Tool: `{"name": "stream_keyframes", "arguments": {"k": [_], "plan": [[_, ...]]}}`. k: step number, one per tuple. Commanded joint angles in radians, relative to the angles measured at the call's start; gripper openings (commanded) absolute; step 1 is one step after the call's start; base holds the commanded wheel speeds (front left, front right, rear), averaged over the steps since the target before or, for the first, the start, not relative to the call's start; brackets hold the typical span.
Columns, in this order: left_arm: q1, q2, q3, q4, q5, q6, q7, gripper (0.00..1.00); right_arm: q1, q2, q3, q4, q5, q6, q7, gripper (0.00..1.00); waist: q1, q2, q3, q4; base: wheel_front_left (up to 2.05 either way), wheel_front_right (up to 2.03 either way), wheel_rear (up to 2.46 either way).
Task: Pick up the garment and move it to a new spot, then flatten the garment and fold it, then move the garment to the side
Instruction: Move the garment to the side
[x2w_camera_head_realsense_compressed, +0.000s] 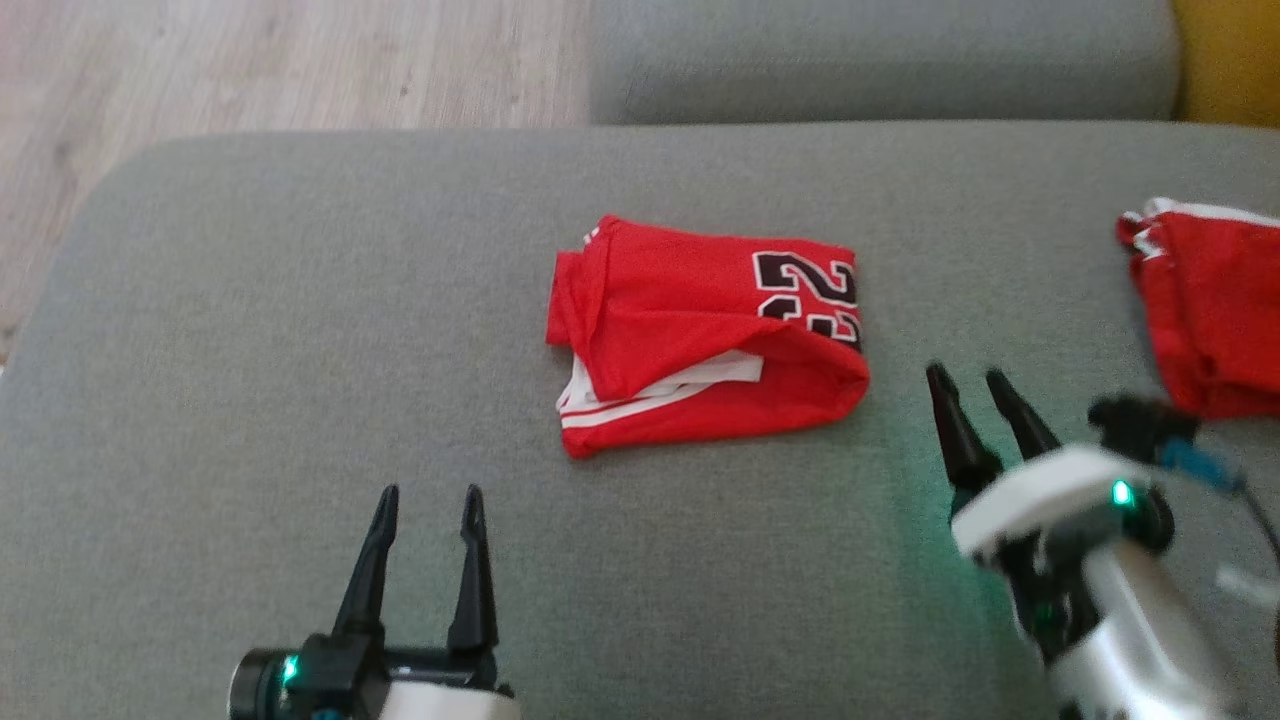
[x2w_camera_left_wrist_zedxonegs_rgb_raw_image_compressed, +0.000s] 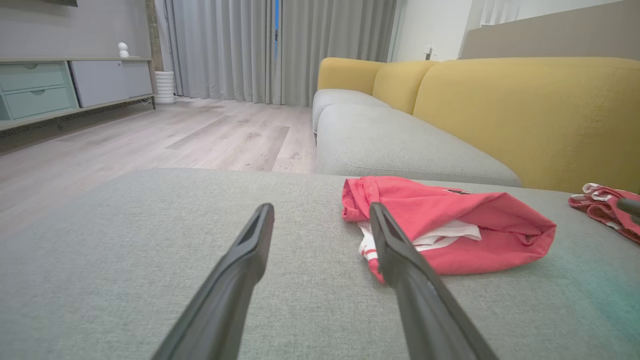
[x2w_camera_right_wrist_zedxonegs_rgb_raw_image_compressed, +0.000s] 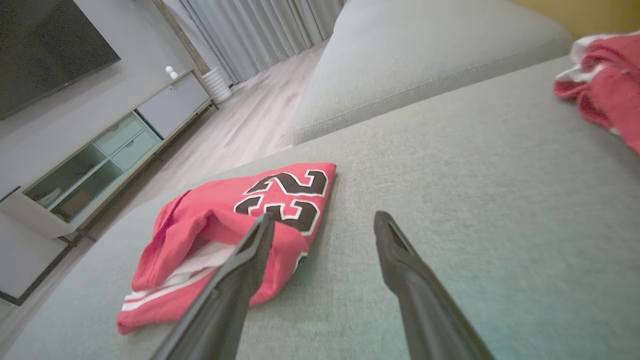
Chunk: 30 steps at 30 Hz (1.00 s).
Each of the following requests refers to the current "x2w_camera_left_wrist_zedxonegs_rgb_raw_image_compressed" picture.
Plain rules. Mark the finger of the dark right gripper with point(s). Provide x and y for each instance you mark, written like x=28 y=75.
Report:
x=631 y=207

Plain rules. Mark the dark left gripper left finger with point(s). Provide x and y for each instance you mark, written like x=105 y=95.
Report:
x=225 y=295

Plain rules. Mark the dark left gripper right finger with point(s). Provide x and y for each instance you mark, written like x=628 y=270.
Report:
x=425 y=300

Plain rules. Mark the red shorts with white trim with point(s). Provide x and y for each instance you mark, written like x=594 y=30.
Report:
x=600 y=207

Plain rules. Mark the red jersey with white panels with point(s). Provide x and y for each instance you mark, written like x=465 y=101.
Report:
x=480 y=220

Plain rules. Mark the yellow sofa back cushion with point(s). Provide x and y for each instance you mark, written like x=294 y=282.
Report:
x=540 y=115
x=347 y=75
x=400 y=82

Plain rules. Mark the grey sofa seat cushion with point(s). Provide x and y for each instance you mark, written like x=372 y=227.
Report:
x=340 y=102
x=390 y=145

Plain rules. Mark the white ribbed floor vase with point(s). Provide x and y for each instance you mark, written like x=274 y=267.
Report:
x=165 y=87

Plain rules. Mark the white cabinet door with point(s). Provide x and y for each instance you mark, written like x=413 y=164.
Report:
x=105 y=82

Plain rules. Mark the grey pleated curtain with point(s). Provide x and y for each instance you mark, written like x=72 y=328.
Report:
x=225 y=50

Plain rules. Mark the low wooden media cabinet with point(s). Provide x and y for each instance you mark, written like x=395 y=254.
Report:
x=75 y=85

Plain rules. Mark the small white figurine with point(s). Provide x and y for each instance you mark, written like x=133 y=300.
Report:
x=123 y=50

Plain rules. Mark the pale green cabinet drawer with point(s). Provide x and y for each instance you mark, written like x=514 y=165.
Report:
x=40 y=101
x=32 y=76

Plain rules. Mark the brown wooden trunk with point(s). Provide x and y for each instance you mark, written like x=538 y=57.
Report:
x=154 y=35

